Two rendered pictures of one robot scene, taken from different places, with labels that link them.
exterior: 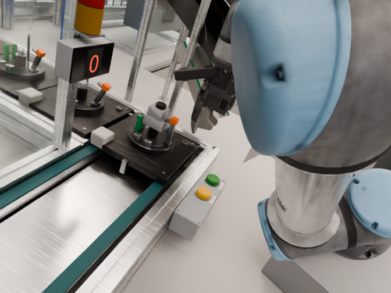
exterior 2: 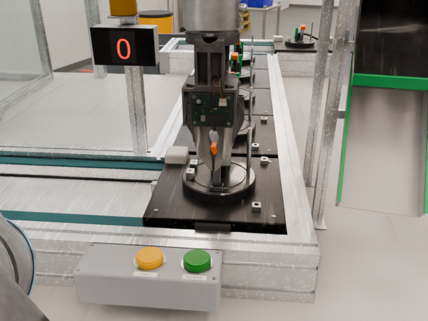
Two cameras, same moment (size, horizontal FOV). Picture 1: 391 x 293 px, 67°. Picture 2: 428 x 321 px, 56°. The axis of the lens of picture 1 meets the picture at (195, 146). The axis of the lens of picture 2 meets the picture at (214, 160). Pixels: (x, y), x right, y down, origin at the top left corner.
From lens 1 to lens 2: 0.84 m
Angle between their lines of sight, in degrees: 71
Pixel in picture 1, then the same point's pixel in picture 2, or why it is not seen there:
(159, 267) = (46, 300)
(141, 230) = (39, 227)
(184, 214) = (88, 252)
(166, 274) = not seen: hidden behind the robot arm
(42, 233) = (35, 196)
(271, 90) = not seen: outside the picture
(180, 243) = (97, 310)
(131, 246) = not seen: hidden behind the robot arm
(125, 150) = (171, 176)
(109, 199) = (104, 210)
